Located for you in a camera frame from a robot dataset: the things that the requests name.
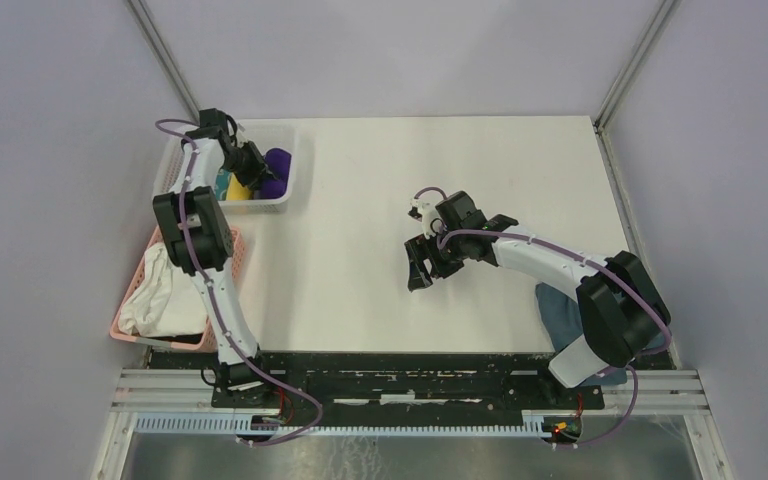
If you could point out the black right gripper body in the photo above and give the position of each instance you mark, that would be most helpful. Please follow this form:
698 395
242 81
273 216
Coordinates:
445 260

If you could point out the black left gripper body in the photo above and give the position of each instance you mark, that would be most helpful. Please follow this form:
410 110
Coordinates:
248 165

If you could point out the purple towel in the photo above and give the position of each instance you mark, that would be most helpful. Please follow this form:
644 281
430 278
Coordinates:
279 162

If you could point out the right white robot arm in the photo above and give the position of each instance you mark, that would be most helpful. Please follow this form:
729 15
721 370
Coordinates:
623 316

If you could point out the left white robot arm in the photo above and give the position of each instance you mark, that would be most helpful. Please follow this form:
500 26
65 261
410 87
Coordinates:
199 240

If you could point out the teal patterned rolled towel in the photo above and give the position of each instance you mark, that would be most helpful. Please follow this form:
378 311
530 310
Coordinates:
222 184

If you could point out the yellow rolled towel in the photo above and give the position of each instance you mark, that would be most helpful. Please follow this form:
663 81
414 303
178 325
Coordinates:
237 192

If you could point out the white plastic basket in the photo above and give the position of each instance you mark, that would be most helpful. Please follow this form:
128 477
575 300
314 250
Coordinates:
265 136

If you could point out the teal blue towel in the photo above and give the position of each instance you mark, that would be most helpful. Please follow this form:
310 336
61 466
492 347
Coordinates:
560 317

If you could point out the white cloth in basket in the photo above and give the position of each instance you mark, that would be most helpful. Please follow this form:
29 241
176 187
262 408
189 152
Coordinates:
165 303

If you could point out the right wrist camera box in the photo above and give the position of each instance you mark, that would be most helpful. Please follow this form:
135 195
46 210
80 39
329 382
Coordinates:
426 213

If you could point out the left corner metal rail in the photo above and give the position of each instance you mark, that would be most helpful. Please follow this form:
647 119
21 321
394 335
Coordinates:
148 26

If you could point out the corner metal rail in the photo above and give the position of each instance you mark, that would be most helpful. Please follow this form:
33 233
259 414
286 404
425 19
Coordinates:
148 26
641 50

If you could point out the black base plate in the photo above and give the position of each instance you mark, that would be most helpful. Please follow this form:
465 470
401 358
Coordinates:
397 389

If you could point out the right corner metal rail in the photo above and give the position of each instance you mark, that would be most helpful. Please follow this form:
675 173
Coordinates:
641 50

